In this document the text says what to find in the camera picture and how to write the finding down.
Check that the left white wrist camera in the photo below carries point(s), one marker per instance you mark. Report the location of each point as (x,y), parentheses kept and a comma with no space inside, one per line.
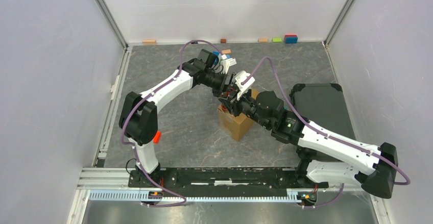
(227,63)

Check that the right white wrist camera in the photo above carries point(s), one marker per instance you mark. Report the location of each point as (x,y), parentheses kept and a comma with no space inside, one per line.
(244,82)

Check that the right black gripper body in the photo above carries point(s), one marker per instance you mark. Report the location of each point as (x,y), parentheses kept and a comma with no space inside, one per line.
(244,105)

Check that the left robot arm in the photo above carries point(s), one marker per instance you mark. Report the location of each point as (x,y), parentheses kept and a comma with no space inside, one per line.
(139,116)

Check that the brown cardboard express box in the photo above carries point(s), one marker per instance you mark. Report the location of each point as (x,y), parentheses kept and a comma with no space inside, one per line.
(235,127)

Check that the tan block at wall left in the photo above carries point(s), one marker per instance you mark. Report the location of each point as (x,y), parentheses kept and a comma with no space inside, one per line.
(149,42)

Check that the red blue block at wall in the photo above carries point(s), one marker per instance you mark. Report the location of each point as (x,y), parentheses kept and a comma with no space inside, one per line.
(290,39)

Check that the blue green block stack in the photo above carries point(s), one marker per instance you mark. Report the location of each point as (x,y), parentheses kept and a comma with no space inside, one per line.
(220,57)

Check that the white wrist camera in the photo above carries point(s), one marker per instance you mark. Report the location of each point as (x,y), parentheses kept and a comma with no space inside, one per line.
(227,63)
(244,82)

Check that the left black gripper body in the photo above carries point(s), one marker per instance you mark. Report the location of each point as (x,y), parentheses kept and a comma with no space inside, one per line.
(219,87)

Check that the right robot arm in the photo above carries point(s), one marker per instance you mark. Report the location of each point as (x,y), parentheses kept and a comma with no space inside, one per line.
(372,167)

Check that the small red block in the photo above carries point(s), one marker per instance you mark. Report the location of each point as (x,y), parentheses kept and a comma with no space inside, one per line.
(157,137)

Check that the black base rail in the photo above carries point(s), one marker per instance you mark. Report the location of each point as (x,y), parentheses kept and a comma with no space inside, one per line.
(223,182)

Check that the white toothed cable duct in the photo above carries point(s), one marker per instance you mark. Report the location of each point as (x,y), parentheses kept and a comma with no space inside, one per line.
(147,196)

